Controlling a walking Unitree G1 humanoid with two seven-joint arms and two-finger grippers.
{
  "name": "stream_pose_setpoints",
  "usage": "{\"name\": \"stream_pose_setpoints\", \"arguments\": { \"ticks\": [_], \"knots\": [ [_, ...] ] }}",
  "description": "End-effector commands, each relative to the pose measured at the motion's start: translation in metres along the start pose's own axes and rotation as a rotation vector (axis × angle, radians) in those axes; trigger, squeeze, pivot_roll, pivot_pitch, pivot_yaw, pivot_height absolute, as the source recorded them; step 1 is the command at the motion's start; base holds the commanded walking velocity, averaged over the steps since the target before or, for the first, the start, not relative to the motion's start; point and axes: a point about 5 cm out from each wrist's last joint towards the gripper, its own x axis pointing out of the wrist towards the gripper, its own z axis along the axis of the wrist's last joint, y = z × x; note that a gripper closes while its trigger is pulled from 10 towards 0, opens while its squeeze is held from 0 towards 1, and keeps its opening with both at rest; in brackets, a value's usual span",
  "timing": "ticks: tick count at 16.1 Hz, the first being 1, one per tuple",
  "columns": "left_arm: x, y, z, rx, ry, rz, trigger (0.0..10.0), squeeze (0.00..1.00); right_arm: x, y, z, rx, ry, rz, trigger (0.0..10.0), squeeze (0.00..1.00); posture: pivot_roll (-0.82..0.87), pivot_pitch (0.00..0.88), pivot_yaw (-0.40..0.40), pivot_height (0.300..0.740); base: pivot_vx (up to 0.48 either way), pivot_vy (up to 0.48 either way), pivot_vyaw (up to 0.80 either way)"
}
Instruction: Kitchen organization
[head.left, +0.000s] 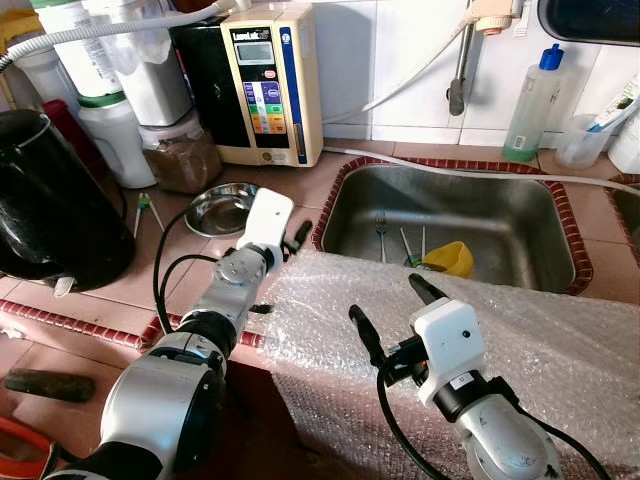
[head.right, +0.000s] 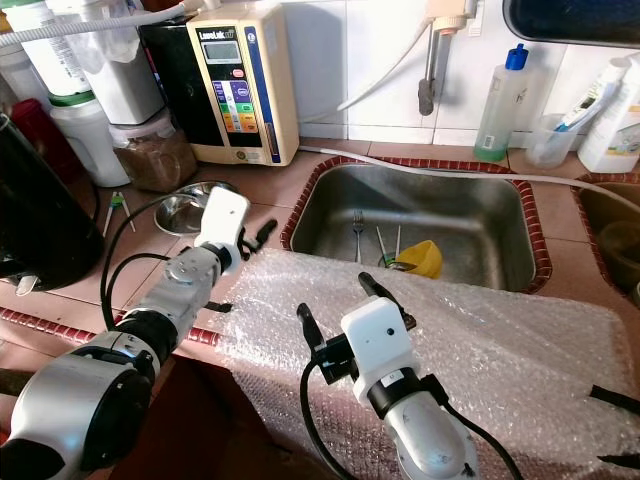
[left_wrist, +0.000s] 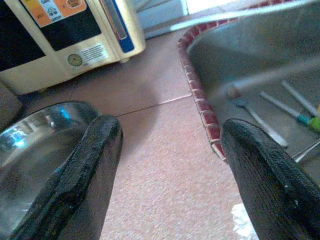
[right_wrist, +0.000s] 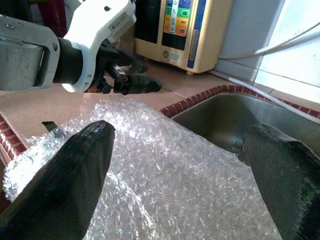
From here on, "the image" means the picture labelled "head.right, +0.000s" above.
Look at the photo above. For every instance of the clear bubble wrap sheet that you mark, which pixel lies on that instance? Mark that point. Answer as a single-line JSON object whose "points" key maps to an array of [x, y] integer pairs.
{"points": [[510, 360]]}

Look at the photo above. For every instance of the translucent grey container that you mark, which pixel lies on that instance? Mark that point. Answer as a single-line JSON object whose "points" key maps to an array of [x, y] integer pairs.
{"points": [[125, 85]]}

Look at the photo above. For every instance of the steel sink basin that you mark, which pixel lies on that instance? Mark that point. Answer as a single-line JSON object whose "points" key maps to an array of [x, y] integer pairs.
{"points": [[610, 250], [460, 215]]}

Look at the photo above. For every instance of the grey metal pipe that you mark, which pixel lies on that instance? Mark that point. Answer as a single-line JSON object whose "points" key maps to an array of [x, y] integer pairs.
{"points": [[427, 95]]}

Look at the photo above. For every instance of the black tape strip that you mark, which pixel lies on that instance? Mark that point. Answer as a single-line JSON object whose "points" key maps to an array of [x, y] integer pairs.
{"points": [[620, 462], [615, 400], [217, 307]]}

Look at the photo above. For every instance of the white plastic bottle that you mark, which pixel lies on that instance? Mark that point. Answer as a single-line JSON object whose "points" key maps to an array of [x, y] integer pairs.
{"points": [[615, 140]]}

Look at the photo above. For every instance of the jar of brown powder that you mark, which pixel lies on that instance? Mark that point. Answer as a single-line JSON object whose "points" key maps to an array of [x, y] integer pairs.
{"points": [[155, 165]]}

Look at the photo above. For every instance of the green white training chopsticks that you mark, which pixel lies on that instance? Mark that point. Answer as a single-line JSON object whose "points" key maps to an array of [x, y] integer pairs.
{"points": [[114, 205], [384, 250]]}

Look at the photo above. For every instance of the black tray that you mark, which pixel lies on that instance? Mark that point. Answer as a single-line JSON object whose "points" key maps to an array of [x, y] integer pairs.
{"points": [[570, 18]]}

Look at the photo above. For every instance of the white labelled container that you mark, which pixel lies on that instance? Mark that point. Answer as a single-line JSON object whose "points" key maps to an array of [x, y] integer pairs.
{"points": [[50, 50]]}

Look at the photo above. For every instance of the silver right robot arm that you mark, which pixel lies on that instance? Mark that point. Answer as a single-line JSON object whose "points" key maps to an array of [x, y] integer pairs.
{"points": [[435, 450]]}

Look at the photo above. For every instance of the white jug green lid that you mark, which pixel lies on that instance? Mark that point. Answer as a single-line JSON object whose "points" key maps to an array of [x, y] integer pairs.
{"points": [[88, 145]]}

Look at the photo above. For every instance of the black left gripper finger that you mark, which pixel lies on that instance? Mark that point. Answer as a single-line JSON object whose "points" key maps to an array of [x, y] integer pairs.
{"points": [[263, 237]]}

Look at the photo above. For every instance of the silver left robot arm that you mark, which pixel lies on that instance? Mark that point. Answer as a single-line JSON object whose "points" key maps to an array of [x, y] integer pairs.
{"points": [[90, 410]]}

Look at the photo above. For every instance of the white toothpaste tube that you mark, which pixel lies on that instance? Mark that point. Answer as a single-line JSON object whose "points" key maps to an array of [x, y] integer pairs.
{"points": [[582, 110]]}

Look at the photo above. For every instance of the steel fork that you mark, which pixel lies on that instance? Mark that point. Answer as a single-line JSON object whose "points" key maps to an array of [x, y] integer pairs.
{"points": [[357, 228]]}

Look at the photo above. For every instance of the beige tap valve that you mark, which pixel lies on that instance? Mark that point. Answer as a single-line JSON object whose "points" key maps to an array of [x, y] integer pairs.
{"points": [[450, 15]]}

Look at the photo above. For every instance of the beige black water ionizer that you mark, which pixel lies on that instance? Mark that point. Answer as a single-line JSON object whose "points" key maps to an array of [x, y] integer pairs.
{"points": [[240, 100]]}

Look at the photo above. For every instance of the dark red container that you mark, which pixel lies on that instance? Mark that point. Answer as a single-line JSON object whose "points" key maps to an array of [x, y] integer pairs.
{"points": [[40, 130]]}

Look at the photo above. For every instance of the black kettle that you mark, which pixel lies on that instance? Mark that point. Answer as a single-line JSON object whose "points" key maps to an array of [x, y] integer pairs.
{"points": [[45, 215]]}

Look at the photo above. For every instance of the clear plastic cup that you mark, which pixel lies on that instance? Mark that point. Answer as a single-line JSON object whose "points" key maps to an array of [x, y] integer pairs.
{"points": [[550, 148]]}

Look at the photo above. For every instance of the green soap bottle blue cap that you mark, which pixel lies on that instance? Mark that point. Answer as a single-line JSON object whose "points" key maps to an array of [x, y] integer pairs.
{"points": [[500, 115]]}

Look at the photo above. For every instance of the steel bowl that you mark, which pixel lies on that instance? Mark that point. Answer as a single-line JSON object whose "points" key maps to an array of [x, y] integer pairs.
{"points": [[180, 210]]}

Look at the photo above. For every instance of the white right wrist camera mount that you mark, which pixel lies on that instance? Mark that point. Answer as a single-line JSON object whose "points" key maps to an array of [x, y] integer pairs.
{"points": [[380, 340]]}

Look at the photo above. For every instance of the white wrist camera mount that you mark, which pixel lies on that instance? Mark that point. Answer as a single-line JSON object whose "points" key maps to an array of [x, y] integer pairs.
{"points": [[222, 215], [380, 340]]}

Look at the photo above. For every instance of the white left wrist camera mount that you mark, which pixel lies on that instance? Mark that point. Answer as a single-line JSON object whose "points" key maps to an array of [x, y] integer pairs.
{"points": [[222, 215]]}

